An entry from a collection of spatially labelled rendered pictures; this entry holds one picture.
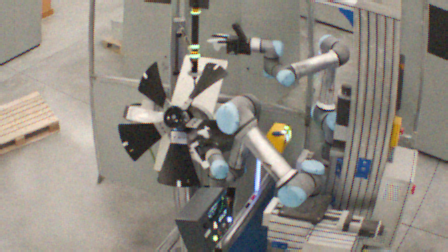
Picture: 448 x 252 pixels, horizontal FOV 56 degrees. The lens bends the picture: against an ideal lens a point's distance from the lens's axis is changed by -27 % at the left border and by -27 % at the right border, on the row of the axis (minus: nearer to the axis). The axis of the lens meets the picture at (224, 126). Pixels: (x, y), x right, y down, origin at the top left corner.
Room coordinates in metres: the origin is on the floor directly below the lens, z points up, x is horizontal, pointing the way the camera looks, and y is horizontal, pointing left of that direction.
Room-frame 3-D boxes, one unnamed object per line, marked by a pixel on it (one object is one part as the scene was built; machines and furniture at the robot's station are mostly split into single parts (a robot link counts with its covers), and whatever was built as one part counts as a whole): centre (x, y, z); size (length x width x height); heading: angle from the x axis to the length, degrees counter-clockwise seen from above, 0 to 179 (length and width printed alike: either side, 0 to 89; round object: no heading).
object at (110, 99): (3.20, -0.13, 0.50); 2.59 x 0.03 x 0.91; 68
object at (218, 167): (2.14, 0.02, 1.17); 0.11 x 0.08 x 0.09; 14
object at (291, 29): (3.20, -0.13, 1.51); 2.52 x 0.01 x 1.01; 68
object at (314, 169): (2.00, -0.39, 1.20); 0.13 x 0.12 x 0.14; 144
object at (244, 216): (2.31, -0.15, 0.82); 0.90 x 0.04 x 0.08; 158
